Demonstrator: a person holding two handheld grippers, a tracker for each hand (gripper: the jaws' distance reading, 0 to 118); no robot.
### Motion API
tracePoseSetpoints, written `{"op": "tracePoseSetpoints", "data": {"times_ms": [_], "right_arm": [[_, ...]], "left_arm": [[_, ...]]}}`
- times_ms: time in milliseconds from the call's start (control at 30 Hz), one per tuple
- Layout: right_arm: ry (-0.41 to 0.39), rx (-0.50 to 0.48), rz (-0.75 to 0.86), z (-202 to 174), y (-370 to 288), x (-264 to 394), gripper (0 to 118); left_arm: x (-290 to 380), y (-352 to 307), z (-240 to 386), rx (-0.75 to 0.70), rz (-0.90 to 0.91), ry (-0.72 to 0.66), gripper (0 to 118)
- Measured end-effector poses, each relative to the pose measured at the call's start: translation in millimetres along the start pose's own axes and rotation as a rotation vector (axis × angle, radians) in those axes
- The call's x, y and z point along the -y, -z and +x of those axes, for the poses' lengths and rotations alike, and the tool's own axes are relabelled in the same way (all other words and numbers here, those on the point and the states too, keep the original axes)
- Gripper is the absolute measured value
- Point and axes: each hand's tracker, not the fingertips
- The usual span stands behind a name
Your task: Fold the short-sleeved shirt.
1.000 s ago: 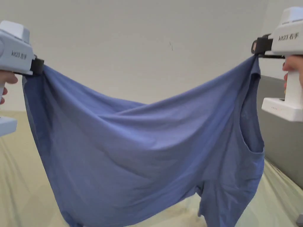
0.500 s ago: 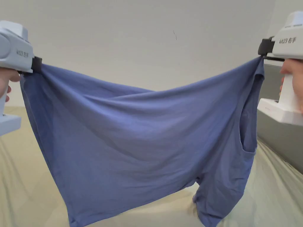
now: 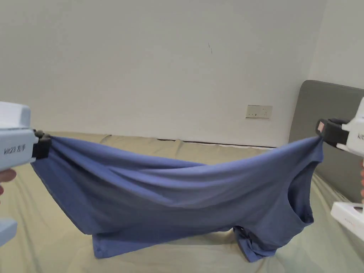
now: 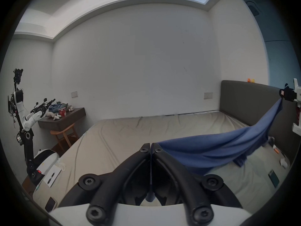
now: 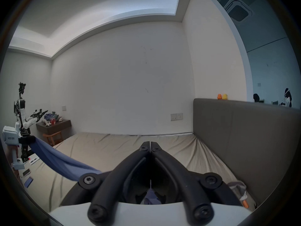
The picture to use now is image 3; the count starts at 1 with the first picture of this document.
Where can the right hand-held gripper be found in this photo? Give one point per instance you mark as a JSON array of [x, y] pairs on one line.
[[355, 133]]

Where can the grey-green padded headboard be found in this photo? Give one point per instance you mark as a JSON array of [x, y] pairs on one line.
[[321, 108]]

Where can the bed with pale green sheet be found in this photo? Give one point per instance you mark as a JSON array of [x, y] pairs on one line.
[[51, 244]]

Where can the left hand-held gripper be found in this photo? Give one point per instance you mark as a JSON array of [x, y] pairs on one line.
[[14, 142]]

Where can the person's left hand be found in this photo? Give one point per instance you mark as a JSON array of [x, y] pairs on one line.
[[6, 177]]

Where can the person's right hand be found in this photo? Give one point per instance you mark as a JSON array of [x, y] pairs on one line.
[[362, 182]]

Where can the white wall socket plate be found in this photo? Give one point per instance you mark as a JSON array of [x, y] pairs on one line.
[[258, 111]]

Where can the blue shirt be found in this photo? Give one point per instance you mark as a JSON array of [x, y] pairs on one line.
[[170, 193]]

